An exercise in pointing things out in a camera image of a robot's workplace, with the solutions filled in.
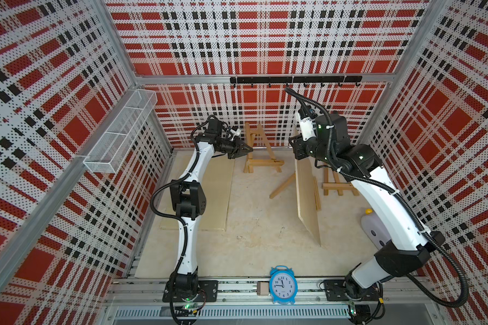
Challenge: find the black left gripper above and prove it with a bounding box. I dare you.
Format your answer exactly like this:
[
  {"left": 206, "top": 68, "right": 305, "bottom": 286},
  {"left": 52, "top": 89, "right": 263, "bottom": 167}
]
[{"left": 216, "top": 135, "right": 253, "bottom": 158}]

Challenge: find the wooden easel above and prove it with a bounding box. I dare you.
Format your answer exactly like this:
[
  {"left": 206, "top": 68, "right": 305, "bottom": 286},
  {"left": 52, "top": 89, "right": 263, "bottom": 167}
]
[
  {"left": 269, "top": 172, "right": 323, "bottom": 212},
  {"left": 243, "top": 122, "right": 284, "bottom": 173},
  {"left": 322, "top": 168, "right": 360, "bottom": 196}
]

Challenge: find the plywood board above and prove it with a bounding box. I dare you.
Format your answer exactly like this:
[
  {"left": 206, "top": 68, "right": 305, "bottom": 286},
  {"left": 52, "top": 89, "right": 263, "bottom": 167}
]
[
  {"left": 295, "top": 158, "right": 321, "bottom": 246},
  {"left": 157, "top": 150, "right": 235, "bottom": 232}
]

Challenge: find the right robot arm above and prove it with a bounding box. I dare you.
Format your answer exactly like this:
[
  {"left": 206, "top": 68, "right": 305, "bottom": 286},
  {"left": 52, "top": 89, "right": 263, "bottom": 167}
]
[{"left": 285, "top": 87, "right": 469, "bottom": 308}]

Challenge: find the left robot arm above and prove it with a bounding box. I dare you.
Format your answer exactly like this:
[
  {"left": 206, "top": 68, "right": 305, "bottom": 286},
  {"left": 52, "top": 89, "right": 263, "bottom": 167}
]
[{"left": 150, "top": 115, "right": 253, "bottom": 320}]

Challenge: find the white purple toy device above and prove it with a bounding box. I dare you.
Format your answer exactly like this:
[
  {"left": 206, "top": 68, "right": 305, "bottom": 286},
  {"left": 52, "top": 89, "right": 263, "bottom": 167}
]
[{"left": 361, "top": 209, "right": 391, "bottom": 249}]

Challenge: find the blue alarm clock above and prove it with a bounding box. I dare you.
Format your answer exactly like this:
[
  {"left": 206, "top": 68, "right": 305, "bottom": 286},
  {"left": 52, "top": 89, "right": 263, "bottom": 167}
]
[{"left": 269, "top": 265, "right": 298, "bottom": 305}]

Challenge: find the small beige box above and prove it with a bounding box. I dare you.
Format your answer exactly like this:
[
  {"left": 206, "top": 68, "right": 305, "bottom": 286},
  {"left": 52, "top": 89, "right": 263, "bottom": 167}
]
[{"left": 256, "top": 281, "right": 270, "bottom": 297}]

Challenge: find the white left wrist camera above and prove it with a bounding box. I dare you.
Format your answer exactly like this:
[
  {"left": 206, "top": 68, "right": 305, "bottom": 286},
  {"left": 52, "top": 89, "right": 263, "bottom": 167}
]
[{"left": 224, "top": 126, "right": 242, "bottom": 140}]

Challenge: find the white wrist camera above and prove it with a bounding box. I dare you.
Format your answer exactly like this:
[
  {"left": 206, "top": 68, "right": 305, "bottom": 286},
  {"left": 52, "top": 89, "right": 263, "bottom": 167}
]
[
  {"left": 224, "top": 126, "right": 242, "bottom": 140},
  {"left": 296, "top": 108, "right": 316, "bottom": 142}
]

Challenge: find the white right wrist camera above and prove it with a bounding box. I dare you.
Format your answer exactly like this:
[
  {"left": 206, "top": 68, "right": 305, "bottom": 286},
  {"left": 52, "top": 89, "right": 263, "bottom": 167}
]
[{"left": 296, "top": 108, "right": 316, "bottom": 142}]

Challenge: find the black hook rail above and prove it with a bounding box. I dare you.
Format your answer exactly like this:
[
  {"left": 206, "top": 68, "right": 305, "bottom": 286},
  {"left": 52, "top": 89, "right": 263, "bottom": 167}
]
[{"left": 229, "top": 75, "right": 363, "bottom": 85}]

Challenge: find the white wire basket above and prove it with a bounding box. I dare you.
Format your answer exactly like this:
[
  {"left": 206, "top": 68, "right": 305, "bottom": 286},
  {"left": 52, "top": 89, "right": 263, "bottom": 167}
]
[{"left": 84, "top": 89, "right": 157, "bottom": 174}]

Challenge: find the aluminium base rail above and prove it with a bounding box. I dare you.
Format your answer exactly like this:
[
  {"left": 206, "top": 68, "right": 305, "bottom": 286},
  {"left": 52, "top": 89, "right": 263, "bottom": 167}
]
[{"left": 99, "top": 277, "right": 448, "bottom": 324}]

